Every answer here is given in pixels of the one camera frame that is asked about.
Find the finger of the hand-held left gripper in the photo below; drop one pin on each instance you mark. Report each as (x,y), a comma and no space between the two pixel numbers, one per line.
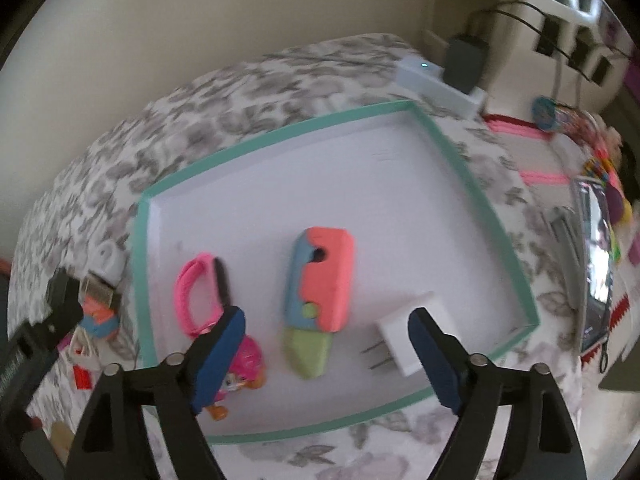
(62,300)

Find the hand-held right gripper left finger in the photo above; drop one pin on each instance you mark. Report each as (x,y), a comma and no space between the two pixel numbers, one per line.
(220,360)

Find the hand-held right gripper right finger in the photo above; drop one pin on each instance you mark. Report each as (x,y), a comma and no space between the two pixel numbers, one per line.
(435,360)

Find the pink helmet dog figure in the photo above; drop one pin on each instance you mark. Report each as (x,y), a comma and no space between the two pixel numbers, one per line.
(245,365)

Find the black gold patterned box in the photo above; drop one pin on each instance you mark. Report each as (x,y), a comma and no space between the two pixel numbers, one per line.
(100,291)

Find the white charger plug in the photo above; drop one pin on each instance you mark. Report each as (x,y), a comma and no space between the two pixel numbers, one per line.
(407,330)

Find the red small bottle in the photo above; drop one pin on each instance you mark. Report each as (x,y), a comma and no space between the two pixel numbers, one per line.
(83,377)

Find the pastel toy knife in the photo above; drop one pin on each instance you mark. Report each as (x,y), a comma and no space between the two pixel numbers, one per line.
(320,290)

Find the teal rimmed white tray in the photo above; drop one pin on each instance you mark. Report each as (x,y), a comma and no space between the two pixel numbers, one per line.
(400,200)

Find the shiny silver packet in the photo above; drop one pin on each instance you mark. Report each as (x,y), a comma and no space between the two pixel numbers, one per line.
(592,260)

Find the pink white crochet cloth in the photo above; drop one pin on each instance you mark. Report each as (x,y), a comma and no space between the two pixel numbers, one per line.
(515,127)

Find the round teal badge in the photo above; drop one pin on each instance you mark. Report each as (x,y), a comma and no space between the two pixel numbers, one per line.
(545,114)

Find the white power strip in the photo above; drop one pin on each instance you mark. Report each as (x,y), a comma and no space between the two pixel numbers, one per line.
(425,82)

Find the dark grey power adapter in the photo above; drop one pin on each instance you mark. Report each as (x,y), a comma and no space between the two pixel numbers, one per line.
(465,65)

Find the white bedside furniture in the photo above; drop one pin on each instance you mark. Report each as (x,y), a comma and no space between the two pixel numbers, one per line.
(520,20)

